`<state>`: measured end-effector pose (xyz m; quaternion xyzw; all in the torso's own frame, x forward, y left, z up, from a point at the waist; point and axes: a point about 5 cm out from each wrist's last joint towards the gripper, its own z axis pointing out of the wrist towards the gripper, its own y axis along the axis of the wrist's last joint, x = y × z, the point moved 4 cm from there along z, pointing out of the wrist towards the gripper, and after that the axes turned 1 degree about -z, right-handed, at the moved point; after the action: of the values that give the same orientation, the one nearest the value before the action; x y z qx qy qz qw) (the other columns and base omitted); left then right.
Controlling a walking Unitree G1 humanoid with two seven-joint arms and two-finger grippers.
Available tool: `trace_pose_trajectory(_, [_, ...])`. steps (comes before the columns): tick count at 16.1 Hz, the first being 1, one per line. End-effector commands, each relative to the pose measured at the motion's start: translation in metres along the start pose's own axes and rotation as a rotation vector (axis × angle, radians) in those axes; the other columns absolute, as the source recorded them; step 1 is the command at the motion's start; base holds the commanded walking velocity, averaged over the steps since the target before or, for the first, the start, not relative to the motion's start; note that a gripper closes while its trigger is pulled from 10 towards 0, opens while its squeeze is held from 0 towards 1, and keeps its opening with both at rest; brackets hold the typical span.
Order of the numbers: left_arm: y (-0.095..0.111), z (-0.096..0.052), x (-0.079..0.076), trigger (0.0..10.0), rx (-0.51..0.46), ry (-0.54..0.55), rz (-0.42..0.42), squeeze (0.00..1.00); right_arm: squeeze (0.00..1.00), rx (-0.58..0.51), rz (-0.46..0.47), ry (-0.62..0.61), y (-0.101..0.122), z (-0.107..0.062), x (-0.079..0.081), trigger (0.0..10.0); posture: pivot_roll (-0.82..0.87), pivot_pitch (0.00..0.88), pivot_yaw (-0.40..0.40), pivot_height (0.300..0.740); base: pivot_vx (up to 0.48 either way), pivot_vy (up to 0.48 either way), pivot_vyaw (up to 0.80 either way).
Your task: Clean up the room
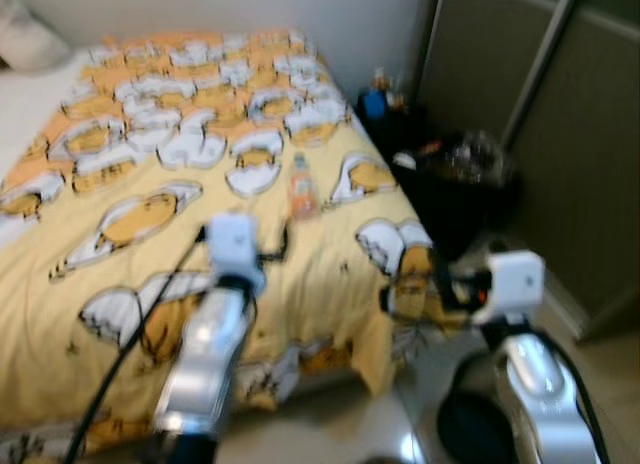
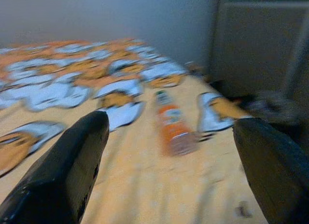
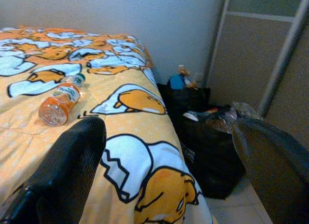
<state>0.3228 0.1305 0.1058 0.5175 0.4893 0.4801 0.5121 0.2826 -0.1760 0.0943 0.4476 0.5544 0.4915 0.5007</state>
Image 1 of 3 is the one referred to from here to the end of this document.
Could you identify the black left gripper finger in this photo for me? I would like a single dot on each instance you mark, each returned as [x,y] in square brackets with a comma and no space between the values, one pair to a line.
[284,246]

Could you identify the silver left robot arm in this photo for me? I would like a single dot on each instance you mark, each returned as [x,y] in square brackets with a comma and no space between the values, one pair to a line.
[205,354]

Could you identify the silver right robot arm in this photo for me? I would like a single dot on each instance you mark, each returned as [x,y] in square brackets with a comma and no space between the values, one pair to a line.
[540,394]

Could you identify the orange juice bottle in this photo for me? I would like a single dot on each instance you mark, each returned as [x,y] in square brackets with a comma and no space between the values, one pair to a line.
[303,194]

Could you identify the black rubbish bin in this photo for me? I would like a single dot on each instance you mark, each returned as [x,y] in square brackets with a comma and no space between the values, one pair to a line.
[460,204]

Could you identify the black bedside table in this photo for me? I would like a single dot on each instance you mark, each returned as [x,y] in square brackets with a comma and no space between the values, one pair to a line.
[385,134]

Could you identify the dark sliding door wardrobe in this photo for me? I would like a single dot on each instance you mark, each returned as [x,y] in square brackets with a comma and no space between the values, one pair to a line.
[580,164]

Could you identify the blue container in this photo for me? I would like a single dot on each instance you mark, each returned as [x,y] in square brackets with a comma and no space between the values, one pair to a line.
[375,104]

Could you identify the brown bottle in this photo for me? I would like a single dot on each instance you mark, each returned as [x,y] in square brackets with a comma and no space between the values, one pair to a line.
[382,80]

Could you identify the yellow cartoon egg blanket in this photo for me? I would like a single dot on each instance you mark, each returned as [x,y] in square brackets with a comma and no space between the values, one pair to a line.
[120,104]

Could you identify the beige cushion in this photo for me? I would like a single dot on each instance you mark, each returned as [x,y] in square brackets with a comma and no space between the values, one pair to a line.
[30,39]

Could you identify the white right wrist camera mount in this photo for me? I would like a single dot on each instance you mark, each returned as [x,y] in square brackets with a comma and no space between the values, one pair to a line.
[515,279]

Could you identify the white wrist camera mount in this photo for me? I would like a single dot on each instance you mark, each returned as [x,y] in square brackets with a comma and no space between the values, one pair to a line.
[235,244]
[515,279]

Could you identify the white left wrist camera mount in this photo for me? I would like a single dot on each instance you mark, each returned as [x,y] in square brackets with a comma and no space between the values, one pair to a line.
[235,244]

